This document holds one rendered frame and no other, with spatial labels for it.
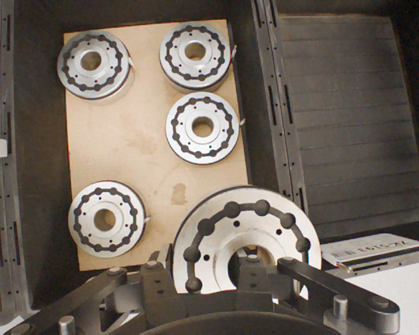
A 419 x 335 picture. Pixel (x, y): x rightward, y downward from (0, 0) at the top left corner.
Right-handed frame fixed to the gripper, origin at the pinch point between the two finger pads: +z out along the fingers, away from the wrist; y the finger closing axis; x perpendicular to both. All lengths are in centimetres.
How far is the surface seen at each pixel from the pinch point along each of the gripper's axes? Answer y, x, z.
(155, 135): -5.7, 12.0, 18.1
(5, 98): -20.2, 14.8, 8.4
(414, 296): 51, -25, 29
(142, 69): -7.6, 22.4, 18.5
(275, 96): 8.9, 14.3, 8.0
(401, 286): 47, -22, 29
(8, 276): -19.6, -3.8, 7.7
